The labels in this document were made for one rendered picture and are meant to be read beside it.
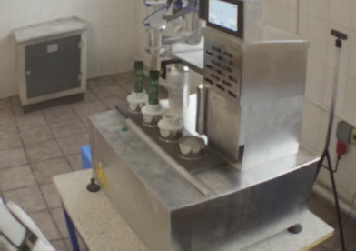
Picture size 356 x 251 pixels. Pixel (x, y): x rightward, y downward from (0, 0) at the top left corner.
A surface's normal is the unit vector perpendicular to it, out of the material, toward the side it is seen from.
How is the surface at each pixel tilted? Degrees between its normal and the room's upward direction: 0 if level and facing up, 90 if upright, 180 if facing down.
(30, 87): 90
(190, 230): 90
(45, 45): 90
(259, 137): 90
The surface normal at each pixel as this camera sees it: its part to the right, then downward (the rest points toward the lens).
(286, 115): 0.50, 0.37
